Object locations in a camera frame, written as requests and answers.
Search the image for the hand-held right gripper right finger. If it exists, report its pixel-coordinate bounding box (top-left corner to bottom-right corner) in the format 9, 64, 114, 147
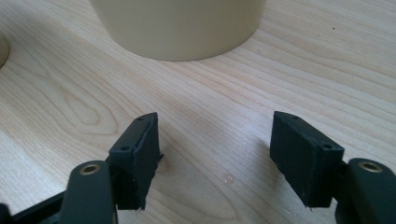
269, 110, 346, 208

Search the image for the beige round container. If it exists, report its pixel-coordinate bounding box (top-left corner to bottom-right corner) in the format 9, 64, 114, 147
89, 0, 268, 62

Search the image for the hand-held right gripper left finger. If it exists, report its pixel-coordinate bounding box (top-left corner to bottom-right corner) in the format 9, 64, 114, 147
108, 112, 163, 211

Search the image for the light blue pedal trash bin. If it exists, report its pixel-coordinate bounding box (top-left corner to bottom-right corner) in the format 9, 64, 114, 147
0, 38, 10, 69

